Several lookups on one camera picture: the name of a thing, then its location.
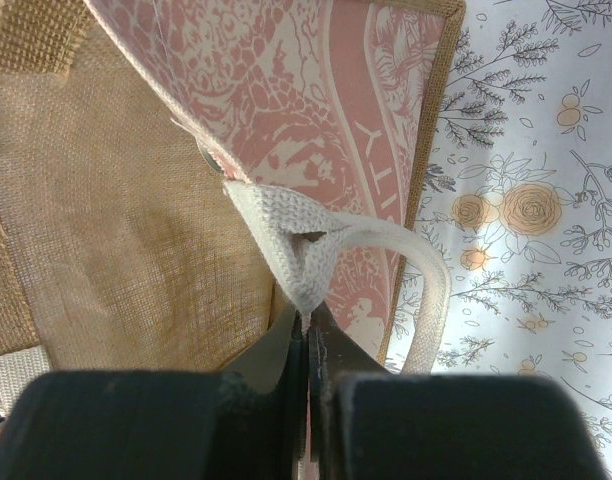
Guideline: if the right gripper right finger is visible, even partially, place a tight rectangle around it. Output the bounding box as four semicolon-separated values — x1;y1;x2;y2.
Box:
308;306;605;479

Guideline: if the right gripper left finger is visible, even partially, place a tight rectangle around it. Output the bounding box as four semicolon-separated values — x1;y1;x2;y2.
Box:
0;308;301;479

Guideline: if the brown jute canvas bag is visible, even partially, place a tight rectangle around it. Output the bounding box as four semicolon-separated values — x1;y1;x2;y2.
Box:
0;1;465;416

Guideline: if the floral patterned tablecloth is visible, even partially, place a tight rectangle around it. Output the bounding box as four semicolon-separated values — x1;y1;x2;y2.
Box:
415;1;612;479

